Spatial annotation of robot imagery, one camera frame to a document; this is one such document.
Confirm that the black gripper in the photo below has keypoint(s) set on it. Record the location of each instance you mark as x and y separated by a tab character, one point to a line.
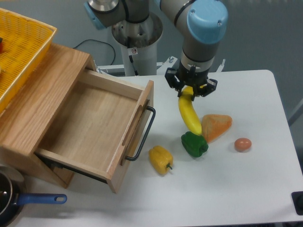
192	76

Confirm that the yellow banana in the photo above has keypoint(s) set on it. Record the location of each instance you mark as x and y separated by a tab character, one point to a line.
187	112

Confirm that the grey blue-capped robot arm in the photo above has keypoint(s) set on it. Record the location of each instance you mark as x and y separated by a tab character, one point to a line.
202	24

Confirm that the open wooden top drawer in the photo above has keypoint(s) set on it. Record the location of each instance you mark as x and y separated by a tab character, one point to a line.
102	121

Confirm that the wooden drawer cabinet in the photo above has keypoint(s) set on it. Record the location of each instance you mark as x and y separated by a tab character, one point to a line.
31	112

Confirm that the orange triangular bread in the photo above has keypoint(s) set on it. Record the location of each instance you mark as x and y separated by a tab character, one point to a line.
215	125

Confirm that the green bell pepper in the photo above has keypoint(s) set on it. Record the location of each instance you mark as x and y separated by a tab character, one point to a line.
195	145

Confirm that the brown egg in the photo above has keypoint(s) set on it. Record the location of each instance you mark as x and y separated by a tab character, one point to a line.
242	144

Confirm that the yellow bell pepper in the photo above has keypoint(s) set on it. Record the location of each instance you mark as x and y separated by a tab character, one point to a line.
161	159

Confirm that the black corner device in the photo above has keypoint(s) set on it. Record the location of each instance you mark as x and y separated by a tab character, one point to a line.
297	198

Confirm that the yellow plastic basket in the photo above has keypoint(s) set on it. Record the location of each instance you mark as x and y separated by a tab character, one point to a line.
25	43

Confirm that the red item in basket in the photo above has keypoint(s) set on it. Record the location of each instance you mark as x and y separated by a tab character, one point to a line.
1	45

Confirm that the white metal table bracket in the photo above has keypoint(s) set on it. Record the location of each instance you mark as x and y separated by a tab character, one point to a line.
221	66

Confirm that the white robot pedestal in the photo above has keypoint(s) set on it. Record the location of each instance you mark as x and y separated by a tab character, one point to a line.
138	45

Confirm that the black metal drawer handle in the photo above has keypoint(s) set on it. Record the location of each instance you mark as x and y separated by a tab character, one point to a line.
136	156

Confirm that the blue-handled black pan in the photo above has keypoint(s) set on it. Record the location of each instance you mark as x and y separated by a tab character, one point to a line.
14	195

